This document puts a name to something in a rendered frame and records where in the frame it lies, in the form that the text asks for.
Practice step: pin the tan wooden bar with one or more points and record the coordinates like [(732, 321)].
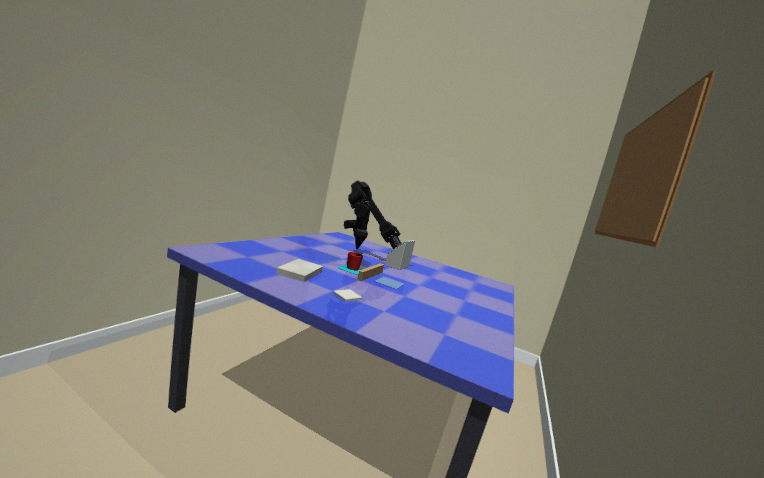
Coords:
[(370, 272)]

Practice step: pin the red cup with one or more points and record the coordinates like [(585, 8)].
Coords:
[(354, 260)]

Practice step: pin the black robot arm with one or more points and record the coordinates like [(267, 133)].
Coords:
[(361, 199)]

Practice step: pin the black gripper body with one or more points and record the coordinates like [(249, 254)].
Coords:
[(361, 229)]

